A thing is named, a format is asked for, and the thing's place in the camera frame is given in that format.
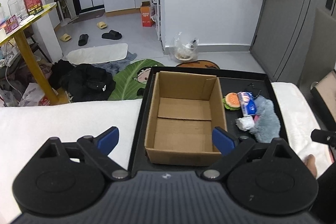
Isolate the blue tissue pack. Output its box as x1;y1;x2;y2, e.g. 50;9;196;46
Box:
238;92;257;117

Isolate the brown cardboard box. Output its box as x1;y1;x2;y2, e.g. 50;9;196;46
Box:
144;72;227;166

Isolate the clear plastic jar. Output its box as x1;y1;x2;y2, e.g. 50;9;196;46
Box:
7;0;28;22

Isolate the red box on table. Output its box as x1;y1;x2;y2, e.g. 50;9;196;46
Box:
23;0;44;16

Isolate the black clothes pile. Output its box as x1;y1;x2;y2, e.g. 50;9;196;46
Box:
49;60;116;102

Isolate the yellow slipper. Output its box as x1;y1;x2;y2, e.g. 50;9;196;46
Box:
60;34;72;43
97;22;108;30

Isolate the white tissue pack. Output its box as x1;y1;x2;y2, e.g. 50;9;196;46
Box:
235;116;255;131

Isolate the orange cardboard box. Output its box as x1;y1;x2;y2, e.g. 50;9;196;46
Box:
140;1;154;27

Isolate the black slipper left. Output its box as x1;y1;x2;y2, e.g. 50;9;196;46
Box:
78;34;89;47

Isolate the grey fluffy plush toy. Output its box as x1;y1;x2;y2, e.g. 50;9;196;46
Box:
249;96;281;143

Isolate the yellow round table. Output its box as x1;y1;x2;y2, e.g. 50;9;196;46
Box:
0;2;62;105

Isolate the yellow slipper far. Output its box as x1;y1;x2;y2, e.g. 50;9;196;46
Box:
97;22;108;30

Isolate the grey blue fluffy rug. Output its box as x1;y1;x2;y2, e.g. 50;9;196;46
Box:
93;52;137;76

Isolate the clear plastic bag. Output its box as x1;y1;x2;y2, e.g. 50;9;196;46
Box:
169;32;199;63

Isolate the green leaf cartoon rug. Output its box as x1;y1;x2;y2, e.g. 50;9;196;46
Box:
108;59;163;101

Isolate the orange round rug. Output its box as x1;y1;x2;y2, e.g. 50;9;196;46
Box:
177;60;220;69

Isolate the white floor mat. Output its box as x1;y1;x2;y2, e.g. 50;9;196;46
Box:
66;43;128;65

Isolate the burger plush toy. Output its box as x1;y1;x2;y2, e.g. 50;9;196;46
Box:
222;92;241;110

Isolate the black tray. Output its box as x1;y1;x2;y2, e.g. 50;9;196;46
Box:
127;67;288;176

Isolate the yellow slipper near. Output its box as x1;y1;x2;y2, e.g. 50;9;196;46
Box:
60;34;72;43

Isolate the grey door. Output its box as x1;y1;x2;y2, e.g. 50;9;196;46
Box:
251;0;335;84

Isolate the person's right hand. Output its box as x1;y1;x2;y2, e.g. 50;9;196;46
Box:
303;154;317;178

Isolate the white plastic bag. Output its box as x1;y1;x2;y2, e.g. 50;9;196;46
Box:
19;83;50;107

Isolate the black stitched plush toy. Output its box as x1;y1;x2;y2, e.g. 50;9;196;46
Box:
243;83;263;99

